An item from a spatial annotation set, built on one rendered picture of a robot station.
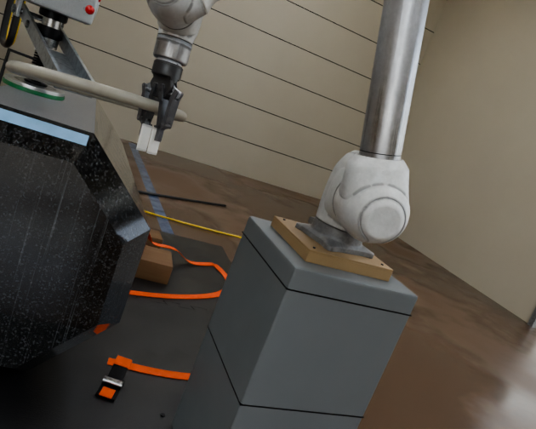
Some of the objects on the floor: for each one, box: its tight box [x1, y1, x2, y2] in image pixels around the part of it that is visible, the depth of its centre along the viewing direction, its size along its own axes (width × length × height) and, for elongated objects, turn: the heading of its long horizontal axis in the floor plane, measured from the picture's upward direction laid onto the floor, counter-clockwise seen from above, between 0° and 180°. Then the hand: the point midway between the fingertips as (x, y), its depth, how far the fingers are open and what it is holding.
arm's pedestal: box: [160, 216, 418, 429], centre depth 157 cm, size 50×50×80 cm
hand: (149, 140), depth 131 cm, fingers closed on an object, 3 cm apart
